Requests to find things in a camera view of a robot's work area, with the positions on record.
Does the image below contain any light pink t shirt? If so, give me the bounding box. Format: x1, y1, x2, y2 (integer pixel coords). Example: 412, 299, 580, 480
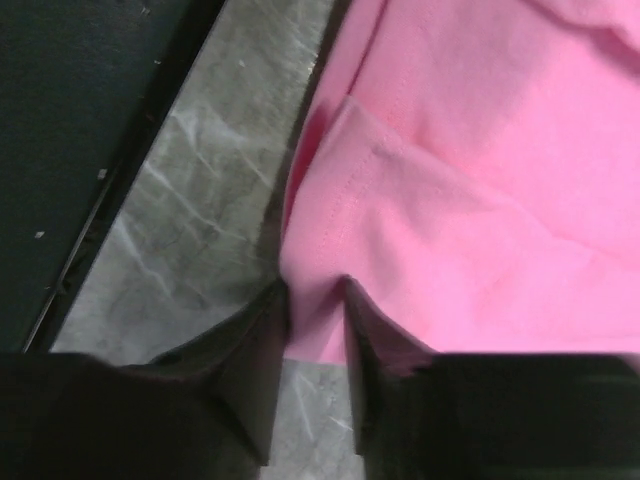
280, 1, 639, 363

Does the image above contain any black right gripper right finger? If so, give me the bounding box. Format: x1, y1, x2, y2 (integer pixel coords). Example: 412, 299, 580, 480
344, 278, 639, 479

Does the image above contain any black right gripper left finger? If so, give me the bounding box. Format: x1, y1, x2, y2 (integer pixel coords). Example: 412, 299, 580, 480
1, 280, 289, 479

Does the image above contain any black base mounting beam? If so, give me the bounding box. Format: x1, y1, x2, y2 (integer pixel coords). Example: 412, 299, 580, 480
1, 0, 223, 353

